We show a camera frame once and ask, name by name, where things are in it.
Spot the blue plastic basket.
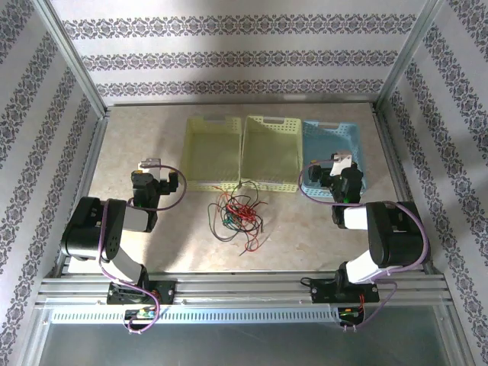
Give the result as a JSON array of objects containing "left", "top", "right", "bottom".
[{"left": 299, "top": 120, "right": 368, "bottom": 201}]

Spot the yellow plastic basket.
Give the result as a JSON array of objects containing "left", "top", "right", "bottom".
[
  {"left": 181, "top": 116, "right": 244, "bottom": 192},
  {"left": 239, "top": 115, "right": 302, "bottom": 194}
]

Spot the grey metal panel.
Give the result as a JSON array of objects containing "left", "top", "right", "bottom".
[{"left": 36, "top": 323, "right": 461, "bottom": 366}]

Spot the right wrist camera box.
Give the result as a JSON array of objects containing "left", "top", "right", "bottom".
[{"left": 329, "top": 149, "right": 354, "bottom": 177}]

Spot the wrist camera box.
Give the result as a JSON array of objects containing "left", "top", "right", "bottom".
[
  {"left": 138, "top": 156, "right": 163, "bottom": 171},
  {"left": 329, "top": 149, "right": 354, "bottom": 177}
]

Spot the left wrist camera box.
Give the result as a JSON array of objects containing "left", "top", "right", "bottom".
[{"left": 138, "top": 156, "right": 163, "bottom": 171}]

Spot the aluminium side rail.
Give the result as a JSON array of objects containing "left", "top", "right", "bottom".
[
  {"left": 371, "top": 102, "right": 436, "bottom": 275},
  {"left": 56, "top": 114, "right": 111, "bottom": 276}
]

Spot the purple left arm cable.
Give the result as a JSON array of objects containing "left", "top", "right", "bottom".
[{"left": 97, "top": 161, "right": 188, "bottom": 337}]

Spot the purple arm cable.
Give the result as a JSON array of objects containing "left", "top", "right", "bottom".
[
  {"left": 97, "top": 161, "right": 188, "bottom": 337},
  {"left": 297, "top": 159, "right": 430, "bottom": 333}
]

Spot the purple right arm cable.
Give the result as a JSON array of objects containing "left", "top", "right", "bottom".
[{"left": 297, "top": 159, "right": 430, "bottom": 333}]

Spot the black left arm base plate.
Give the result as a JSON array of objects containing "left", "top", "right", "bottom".
[{"left": 106, "top": 280, "right": 178, "bottom": 306}]

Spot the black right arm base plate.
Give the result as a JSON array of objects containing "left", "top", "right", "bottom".
[{"left": 310, "top": 277, "right": 381, "bottom": 305}]

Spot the aluminium mounting rail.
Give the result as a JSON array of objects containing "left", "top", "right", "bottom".
[{"left": 37, "top": 271, "right": 448, "bottom": 307}]

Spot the aluminium frame post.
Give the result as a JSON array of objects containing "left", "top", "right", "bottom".
[
  {"left": 375, "top": 0, "right": 449, "bottom": 112},
  {"left": 36, "top": 0, "right": 110, "bottom": 120}
]

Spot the white slotted cable duct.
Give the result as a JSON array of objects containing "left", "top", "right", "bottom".
[{"left": 50, "top": 307, "right": 343, "bottom": 326}]

